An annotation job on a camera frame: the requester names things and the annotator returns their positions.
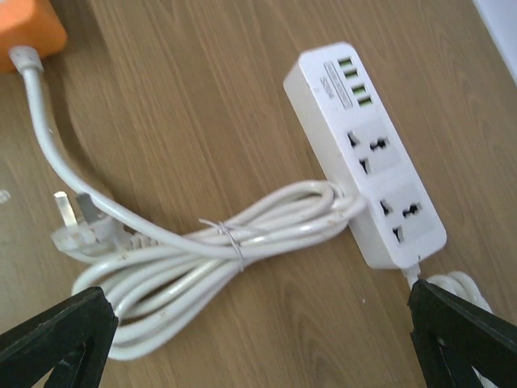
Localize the orange power strip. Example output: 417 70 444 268
1 0 67 73

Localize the white bundled orange strip cord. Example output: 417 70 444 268
8 44 368 362

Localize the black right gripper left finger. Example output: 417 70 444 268
1 286 119 387

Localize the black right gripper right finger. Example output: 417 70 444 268
408 279 516 387

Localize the white power strip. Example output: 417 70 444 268
284 42 447 269

